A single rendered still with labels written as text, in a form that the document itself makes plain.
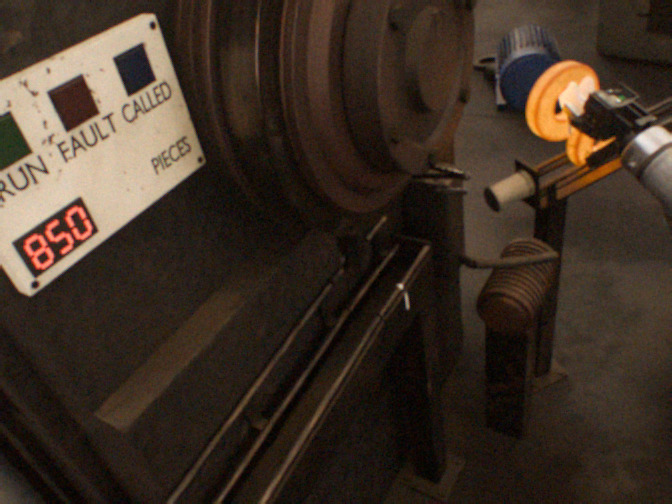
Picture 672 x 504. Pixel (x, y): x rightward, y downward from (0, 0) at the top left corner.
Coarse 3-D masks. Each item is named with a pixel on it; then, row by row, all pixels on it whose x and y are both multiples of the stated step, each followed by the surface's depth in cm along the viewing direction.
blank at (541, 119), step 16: (560, 64) 113; (576, 64) 112; (544, 80) 112; (560, 80) 112; (576, 80) 114; (544, 96) 112; (528, 112) 116; (544, 112) 114; (544, 128) 117; (560, 128) 118
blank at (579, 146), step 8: (576, 136) 122; (584, 136) 122; (568, 144) 125; (576, 144) 123; (584, 144) 123; (592, 144) 124; (600, 144) 129; (568, 152) 126; (576, 152) 124; (584, 152) 125; (576, 160) 125; (584, 160) 126; (600, 168) 129
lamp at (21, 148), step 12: (0, 120) 49; (12, 120) 50; (0, 132) 49; (12, 132) 50; (0, 144) 50; (12, 144) 50; (24, 144) 51; (0, 156) 50; (12, 156) 51; (0, 168) 50
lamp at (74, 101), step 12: (72, 84) 54; (84, 84) 55; (60, 96) 53; (72, 96) 54; (84, 96) 55; (60, 108) 54; (72, 108) 54; (84, 108) 56; (96, 108) 57; (72, 120) 55; (84, 120) 56
